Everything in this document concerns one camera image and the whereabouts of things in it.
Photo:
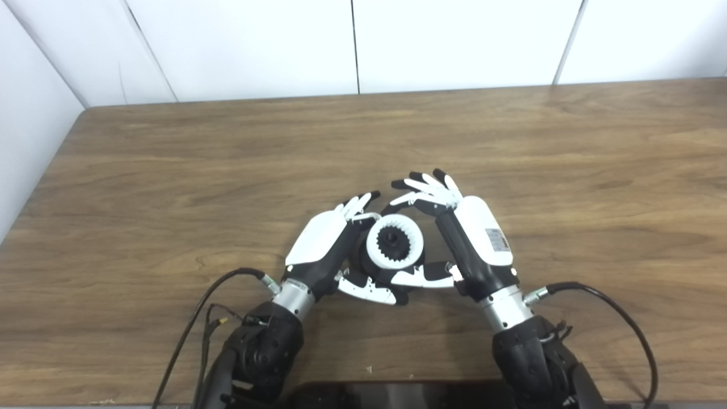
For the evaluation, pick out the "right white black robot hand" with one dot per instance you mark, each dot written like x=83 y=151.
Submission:
x=480 y=238

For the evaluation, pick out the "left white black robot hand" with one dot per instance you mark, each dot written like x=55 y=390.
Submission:
x=318 y=241

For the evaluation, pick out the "round black part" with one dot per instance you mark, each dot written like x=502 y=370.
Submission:
x=393 y=244

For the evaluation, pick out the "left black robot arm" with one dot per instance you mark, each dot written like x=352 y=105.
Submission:
x=267 y=352

